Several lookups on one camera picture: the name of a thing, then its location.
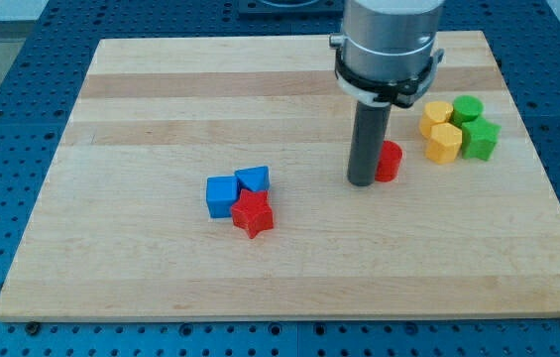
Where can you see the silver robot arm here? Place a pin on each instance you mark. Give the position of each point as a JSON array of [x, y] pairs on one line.
[[384, 51]]

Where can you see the red star block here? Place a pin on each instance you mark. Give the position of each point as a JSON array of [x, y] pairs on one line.
[[252, 212]]

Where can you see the green star block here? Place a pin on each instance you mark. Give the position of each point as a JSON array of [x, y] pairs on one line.
[[480, 138]]

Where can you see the blue triangle block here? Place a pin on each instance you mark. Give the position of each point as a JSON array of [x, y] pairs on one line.
[[254, 179]]

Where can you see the blue cube block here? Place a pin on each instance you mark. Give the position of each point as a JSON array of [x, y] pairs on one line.
[[221, 193]]

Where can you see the wooden board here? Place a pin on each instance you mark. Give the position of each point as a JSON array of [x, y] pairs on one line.
[[121, 231]]

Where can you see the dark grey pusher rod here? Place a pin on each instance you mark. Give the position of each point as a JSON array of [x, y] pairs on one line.
[[370, 126]]

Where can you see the red cylinder block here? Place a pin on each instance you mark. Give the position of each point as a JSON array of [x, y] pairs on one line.
[[389, 161]]

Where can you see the yellow hexagon block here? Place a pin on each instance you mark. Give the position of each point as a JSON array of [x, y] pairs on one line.
[[444, 143]]

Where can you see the green cylinder block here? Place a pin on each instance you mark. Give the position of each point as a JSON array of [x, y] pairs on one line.
[[466, 108]]

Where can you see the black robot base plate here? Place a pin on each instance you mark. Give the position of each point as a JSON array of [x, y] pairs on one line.
[[291, 8]]

